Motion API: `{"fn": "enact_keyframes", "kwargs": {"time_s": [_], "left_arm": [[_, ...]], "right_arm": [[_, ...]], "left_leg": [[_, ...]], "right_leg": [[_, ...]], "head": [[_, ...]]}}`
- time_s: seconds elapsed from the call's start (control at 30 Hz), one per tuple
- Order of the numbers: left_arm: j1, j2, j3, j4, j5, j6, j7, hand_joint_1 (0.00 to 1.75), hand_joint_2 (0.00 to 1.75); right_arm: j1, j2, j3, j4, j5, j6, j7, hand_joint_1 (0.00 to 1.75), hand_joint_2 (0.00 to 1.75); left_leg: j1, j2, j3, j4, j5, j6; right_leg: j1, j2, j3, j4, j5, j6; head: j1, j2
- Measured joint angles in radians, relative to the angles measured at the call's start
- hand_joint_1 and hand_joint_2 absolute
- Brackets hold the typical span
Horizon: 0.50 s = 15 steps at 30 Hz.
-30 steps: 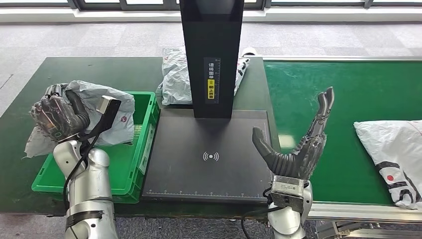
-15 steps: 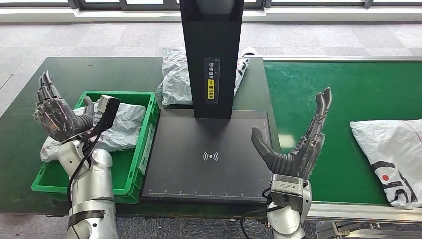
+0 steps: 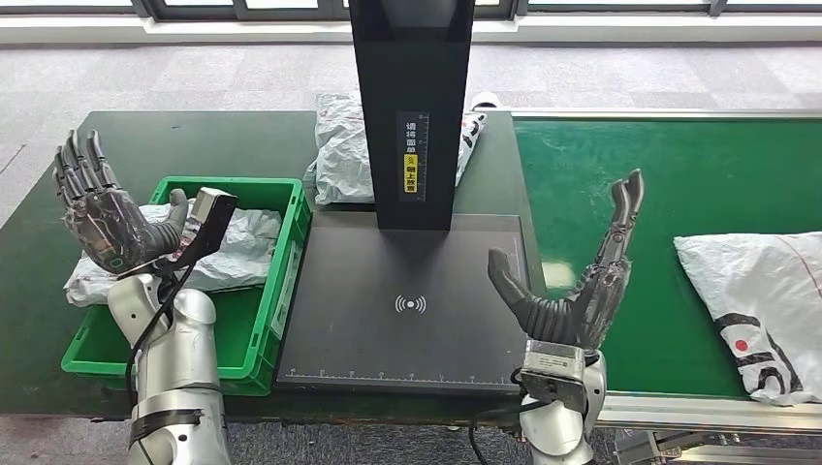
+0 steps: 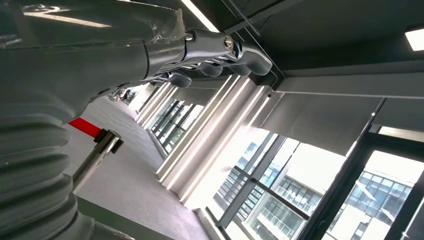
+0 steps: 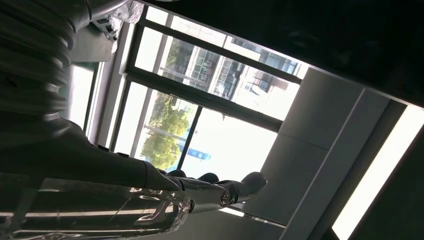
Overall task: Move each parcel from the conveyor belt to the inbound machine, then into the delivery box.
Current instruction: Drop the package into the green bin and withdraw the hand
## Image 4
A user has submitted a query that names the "square ceiling panel light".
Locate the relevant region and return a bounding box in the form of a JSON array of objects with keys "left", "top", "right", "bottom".
[{"left": 404, "top": 28, "right": 424, "bottom": 52}]

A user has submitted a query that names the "long ceiling strip light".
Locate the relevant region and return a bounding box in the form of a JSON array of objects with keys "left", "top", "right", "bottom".
[{"left": 180, "top": 0, "right": 220, "bottom": 33}]

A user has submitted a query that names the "metal barrier post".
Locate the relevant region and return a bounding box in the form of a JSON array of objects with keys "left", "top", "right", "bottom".
[{"left": 72, "top": 129, "right": 124, "bottom": 194}]

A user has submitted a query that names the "dark framed window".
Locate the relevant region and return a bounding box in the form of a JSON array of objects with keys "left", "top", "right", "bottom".
[
  {"left": 149, "top": 99, "right": 205, "bottom": 155},
  {"left": 205, "top": 129, "right": 424, "bottom": 240}
]

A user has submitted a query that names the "red barrier belt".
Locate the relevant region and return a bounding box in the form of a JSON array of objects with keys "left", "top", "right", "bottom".
[{"left": 67, "top": 116, "right": 104, "bottom": 139}]

